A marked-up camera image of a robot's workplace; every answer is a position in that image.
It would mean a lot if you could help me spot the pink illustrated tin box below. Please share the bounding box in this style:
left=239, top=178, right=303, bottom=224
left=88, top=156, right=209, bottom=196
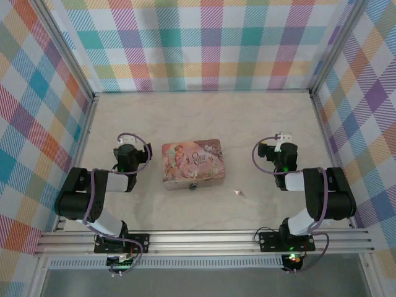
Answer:
left=161, top=139, right=226, bottom=192

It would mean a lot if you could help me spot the thin aluminium crossbar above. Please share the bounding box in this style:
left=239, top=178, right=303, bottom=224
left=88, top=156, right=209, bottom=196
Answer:
left=94, top=89, right=313, bottom=95

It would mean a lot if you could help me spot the left electronics board with connector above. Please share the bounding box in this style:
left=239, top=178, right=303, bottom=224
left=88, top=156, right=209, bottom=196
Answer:
left=106, top=253, right=137, bottom=270

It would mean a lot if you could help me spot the right electronics board with LED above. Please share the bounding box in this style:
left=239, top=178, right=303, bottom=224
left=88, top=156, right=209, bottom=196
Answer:
left=283, top=252, right=303, bottom=272

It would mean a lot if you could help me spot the aluminium table side rail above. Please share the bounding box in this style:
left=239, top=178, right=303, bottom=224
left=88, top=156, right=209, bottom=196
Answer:
left=53, top=95, right=100, bottom=233
left=311, top=92, right=356, bottom=230

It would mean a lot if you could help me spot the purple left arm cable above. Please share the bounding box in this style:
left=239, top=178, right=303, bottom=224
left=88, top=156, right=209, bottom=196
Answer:
left=82, top=132, right=153, bottom=276

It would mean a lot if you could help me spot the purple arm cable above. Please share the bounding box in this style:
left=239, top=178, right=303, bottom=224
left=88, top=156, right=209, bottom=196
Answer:
left=252, top=136, right=330, bottom=275
left=82, top=132, right=153, bottom=276

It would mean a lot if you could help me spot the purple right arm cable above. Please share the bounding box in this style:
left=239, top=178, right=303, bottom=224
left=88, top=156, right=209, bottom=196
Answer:
left=252, top=136, right=330, bottom=275

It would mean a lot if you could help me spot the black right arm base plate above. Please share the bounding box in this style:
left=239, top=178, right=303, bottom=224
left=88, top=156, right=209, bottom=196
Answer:
left=259, top=231, right=316, bottom=252

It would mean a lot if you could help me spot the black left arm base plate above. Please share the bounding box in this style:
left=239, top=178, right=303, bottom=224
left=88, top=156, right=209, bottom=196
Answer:
left=94, top=233, right=150, bottom=254

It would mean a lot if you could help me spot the wide aluminium mounting rail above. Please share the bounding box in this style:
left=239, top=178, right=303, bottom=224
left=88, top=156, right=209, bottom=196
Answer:
left=33, top=229, right=376, bottom=258

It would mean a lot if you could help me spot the aluminium frame post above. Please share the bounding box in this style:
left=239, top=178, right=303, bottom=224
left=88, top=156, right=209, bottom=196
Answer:
left=309, top=0, right=364, bottom=97
left=36, top=0, right=96, bottom=100

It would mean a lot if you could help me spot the grey slotted cable duct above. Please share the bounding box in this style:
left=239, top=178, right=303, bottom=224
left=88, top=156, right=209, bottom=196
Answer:
left=48, top=256, right=285, bottom=270

